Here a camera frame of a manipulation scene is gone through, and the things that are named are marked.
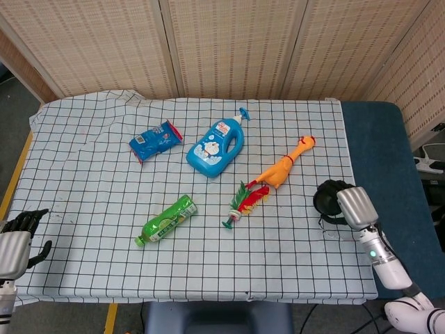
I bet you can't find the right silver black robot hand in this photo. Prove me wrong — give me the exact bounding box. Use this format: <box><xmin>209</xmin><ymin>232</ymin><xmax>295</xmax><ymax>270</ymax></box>
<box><xmin>316</xmin><ymin>180</ymin><xmax>379</xmax><ymax>231</ymax></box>

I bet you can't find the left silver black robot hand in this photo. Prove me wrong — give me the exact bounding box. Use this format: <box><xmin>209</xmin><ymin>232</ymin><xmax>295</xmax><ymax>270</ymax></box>
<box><xmin>0</xmin><ymin>208</ymin><xmax>53</xmax><ymax>279</ymax></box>

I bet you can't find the orange rubber chicken toy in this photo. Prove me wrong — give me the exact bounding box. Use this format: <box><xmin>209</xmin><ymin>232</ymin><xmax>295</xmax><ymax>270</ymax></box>
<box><xmin>247</xmin><ymin>134</ymin><xmax>316</xmax><ymax>190</ymax></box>

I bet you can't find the colourful feather shuttlecock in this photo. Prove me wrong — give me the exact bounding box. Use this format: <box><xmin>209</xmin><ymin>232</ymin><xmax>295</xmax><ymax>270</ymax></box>
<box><xmin>222</xmin><ymin>180</ymin><xmax>270</xmax><ymax>230</ymax></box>

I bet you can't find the blue detergent bottle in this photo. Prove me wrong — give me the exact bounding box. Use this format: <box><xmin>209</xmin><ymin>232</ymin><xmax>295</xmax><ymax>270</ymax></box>
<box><xmin>186</xmin><ymin>106</ymin><xmax>252</xmax><ymax>179</ymax></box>

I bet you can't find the green tea bottle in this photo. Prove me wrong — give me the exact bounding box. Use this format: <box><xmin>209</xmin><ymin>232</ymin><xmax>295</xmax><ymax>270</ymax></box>
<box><xmin>135</xmin><ymin>193</ymin><xmax>199</xmax><ymax>248</ymax></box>

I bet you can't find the black white checkered tablecloth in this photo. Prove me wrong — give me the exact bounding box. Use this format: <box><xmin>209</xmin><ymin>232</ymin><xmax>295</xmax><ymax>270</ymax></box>
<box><xmin>0</xmin><ymin>89</ymin><xmax>380</xmax><ymax>306</ymax></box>

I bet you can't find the dark blue chair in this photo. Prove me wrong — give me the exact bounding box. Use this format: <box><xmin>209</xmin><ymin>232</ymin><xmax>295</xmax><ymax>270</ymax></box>
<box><xmin>144</xmin><ymin>301</ymin><xmax>295</xmax><ymax>334</ymax></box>

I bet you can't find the blue snack bag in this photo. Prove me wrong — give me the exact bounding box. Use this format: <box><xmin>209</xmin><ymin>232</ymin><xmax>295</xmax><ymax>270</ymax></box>
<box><xmin>129</xmin><ymin>119</ymin><xmax>184</xmax><ymax>165</ymax></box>

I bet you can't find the bamboo folding screen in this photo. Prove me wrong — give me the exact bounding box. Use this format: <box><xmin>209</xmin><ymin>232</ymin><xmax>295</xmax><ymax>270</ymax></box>
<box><xmin>0</xmin><ymin>0</ymin><xmax>445</xmax><ymax>151</ymax></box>

